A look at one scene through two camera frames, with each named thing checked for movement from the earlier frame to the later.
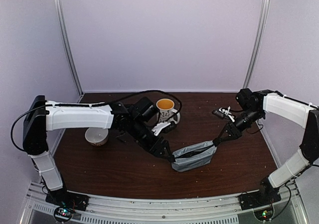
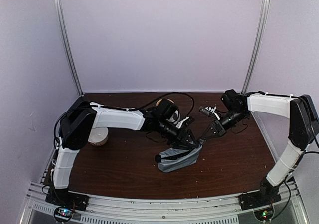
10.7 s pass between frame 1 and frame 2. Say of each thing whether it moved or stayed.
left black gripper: moved
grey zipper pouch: moved
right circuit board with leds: stayed
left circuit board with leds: stayed
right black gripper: moved
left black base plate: stayed
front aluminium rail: stayed
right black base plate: stayed
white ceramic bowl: stayed
